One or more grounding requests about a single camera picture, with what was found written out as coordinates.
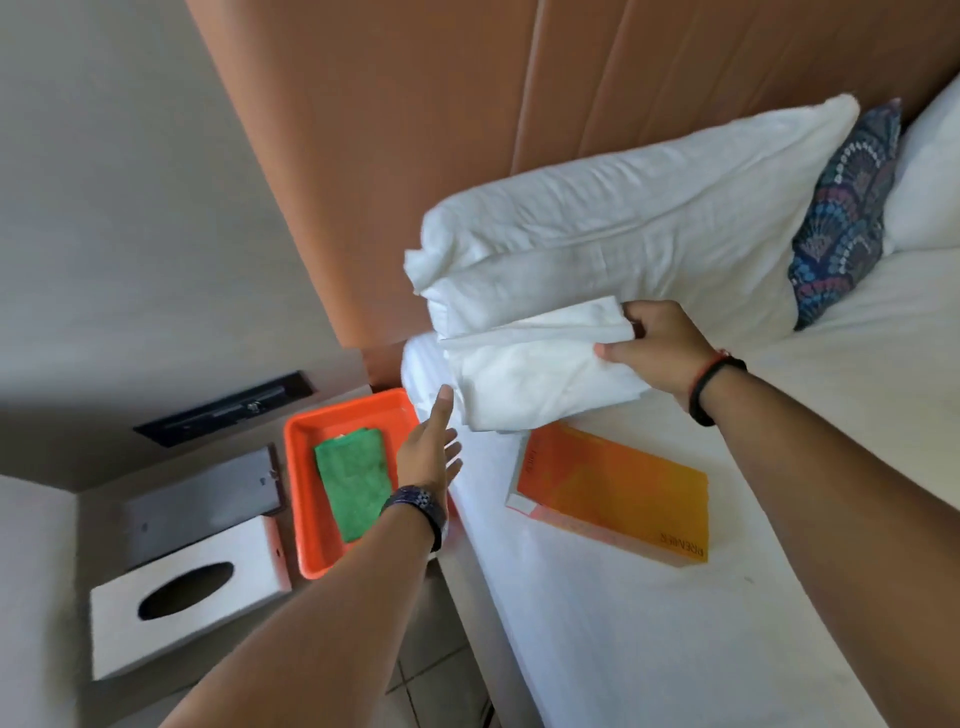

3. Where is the person's right hand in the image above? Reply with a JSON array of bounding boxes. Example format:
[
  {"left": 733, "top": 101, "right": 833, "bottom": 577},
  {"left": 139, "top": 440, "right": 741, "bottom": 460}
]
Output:
[{"left": 594, "top": 300, "right": 721, "bottom": 412}]

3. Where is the person's left hand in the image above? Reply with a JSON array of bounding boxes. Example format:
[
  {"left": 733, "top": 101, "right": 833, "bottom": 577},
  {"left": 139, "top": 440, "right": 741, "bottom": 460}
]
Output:
[{"left": 395, "top": 384, "right": 465, "bottom": 504}]

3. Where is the large white pillow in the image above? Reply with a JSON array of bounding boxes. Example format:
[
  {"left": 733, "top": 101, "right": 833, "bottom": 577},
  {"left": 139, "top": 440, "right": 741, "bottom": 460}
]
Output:
[{"left": 403, "top": 93, "right": 862, "bottom": 434}]

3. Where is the person's right forearm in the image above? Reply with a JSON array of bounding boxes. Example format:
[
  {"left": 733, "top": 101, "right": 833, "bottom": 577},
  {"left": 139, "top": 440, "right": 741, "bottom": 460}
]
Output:
[{"left": 701, "top": 367, "right": 960, "bottom": 728}]

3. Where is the person's left forearm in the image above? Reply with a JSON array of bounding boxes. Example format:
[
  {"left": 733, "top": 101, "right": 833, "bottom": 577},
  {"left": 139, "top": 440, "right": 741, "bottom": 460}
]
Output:
[{"left": 159, "top": 504, "right": 438, "bottom": 728}]

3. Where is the dark blue wristwatch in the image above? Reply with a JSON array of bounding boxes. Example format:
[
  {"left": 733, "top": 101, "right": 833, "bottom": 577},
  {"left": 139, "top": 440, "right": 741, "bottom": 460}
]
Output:
[{"left": 379, "top": 484, "right": 449, "bottom": 555}]

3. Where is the black wristband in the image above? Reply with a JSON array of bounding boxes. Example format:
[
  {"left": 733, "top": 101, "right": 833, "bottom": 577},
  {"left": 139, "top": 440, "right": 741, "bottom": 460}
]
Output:
[{"left": 687, "top": 355, "right": 749, "bottom": 429}]

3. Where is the green cleaning cloth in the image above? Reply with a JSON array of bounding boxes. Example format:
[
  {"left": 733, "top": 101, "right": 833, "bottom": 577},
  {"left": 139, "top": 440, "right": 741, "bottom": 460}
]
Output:
[{"left": 312, "top": 427, "right": 396, "bottom": 545}]

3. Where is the orange book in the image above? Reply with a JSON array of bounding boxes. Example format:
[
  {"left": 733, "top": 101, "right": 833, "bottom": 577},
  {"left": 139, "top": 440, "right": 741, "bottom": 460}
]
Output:
[{"left": 505, "top": 420, "right": 711, "bottom": 570}]

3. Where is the orange plastic tray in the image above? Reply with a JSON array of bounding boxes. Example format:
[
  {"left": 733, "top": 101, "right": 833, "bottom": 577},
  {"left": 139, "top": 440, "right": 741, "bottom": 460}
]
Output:
[{"left": 282, "top": 387, "right": 460, "bottom": 582}]

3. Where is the white tissue box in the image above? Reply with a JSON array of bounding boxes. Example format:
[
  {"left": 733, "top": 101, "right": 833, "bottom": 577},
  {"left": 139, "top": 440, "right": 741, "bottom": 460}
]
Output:
[{"left": 89, "top": 514, "right": 294, "bottom": 683}]

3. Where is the grey flat panel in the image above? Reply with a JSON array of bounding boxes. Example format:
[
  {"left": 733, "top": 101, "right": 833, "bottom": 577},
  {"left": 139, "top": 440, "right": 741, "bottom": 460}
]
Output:
[{"left": 123, "top": 443, "right": 288, "bottom": 572}]

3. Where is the blue patterned cushion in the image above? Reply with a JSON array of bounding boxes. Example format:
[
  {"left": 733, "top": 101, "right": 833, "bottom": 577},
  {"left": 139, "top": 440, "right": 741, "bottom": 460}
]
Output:
[{"left": 786, "top": 96, "right": 904, "bottom": 333}]

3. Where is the brown padded headboard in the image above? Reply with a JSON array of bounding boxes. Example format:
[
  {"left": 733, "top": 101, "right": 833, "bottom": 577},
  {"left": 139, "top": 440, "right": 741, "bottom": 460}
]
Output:
[{"left": 185, "top": 0, "right": 960, "bottom": 351}]

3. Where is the bed with white sheet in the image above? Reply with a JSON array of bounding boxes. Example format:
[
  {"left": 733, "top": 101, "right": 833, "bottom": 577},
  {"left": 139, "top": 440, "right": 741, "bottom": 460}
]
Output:
[{"left": 400, "top": 246, "right": 960, "bottom": 728}]

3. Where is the thin red string bracelet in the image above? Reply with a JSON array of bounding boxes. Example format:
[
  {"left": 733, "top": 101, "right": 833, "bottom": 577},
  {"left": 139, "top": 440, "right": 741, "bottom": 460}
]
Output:
[{"left": 688, "top": 348, "right": 733, "bottom": 402}]

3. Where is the black wall switch panel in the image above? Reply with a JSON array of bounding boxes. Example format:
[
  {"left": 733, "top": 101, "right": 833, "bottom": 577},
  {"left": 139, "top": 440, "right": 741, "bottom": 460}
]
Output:
[{"left": 132, "top": 370, "right": 315, "bottom": 450}]

